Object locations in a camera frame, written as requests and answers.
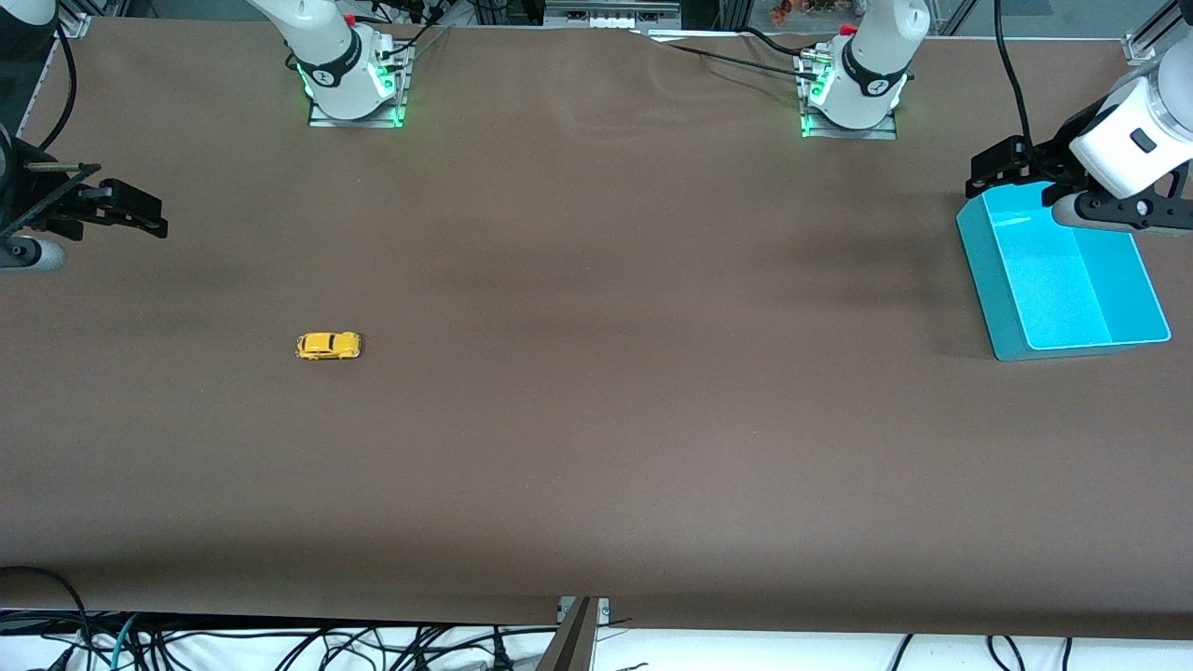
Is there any yellow beetle toy car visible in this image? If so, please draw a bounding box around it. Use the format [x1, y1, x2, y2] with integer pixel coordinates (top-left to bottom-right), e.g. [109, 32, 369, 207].
[295, 331, 363, 363]

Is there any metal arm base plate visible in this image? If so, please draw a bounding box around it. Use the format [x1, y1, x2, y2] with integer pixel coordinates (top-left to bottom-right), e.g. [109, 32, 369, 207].
[308, 93, 409, 130]
[800, 110, 900, 142]

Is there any black cable on table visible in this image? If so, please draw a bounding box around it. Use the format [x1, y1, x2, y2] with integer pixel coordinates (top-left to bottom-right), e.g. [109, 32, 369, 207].
[652, 35, 823, 83]
[739, 26, 810, 59]

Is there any dark diagonal bar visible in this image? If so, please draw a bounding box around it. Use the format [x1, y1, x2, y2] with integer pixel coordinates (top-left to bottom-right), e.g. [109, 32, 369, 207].
[534, 599, 597, 671]

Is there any teal floor cable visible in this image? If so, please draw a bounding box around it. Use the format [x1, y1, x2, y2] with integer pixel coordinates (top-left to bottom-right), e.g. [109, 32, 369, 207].
[110, 612, 143, 671]

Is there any thick black looped cable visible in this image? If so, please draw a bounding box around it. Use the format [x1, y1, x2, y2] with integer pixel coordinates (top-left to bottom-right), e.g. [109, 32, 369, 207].
[0, 565, 91, 646]

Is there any metal table edge bracket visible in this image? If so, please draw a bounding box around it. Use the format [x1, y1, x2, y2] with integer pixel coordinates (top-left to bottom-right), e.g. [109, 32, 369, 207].
[556, 596, 612, 627]

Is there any brown table cover mat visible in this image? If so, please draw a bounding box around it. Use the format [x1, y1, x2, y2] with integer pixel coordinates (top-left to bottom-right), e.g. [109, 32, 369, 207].
[0, 17, 1193, 644]

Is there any teal plastic bin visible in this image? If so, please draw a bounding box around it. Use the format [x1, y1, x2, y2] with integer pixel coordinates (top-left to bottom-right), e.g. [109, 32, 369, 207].
[956, 179, 1172, 363]

